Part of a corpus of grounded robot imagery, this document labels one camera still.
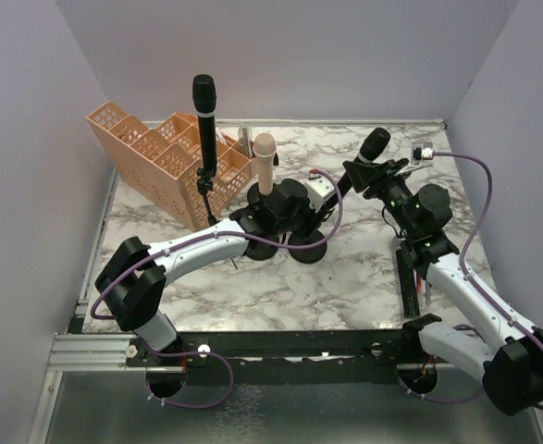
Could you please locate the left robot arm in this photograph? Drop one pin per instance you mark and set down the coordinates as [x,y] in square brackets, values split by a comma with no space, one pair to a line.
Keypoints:
[132,283]

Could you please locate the clear ruler in organizer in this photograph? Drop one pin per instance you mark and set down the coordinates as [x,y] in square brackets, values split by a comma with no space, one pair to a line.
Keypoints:
[244,141]

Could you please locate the black slim microphone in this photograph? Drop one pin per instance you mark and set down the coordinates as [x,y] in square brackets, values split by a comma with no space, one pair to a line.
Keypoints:
[369,150]

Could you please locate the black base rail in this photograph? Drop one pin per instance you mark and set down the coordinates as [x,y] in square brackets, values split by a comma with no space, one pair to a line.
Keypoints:
[282,357]

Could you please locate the peach plastic desk organizer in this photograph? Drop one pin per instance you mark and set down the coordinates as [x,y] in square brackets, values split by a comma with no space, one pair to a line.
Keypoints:
[161,163]

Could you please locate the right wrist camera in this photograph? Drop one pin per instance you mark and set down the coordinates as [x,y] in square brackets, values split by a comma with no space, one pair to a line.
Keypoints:
[421,152]

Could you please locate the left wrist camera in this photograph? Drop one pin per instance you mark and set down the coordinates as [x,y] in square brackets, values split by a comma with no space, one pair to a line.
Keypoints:
[319,189]

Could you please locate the pens in white packet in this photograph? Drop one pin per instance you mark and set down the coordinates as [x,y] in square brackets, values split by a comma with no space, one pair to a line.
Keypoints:
[423,288]

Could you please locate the beige microphone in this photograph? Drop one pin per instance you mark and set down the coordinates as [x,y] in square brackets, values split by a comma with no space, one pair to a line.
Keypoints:
[264,151]

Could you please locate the black round-base stand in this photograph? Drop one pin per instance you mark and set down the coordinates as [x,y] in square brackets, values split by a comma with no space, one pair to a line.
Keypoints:
[257,250]
[309,255]

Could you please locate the black tripod mic stand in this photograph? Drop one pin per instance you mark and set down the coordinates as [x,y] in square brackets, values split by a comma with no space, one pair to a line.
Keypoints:
[204,186]

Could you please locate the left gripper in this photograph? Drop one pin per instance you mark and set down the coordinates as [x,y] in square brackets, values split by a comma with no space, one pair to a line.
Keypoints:
[312,215]

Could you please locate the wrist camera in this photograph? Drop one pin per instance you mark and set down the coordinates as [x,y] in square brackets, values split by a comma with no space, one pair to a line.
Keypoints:
[319,189]
[421,152]

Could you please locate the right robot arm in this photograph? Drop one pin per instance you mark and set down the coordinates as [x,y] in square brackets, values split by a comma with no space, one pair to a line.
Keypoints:
[508,360]

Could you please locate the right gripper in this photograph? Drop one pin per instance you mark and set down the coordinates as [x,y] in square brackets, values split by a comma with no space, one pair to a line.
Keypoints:
[377,175]

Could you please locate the markers in organizer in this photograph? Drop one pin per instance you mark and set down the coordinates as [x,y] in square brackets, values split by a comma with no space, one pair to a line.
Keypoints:
[221,137]

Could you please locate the black microphone silver grille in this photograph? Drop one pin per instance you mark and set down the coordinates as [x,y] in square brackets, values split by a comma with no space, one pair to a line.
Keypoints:
[409,297]

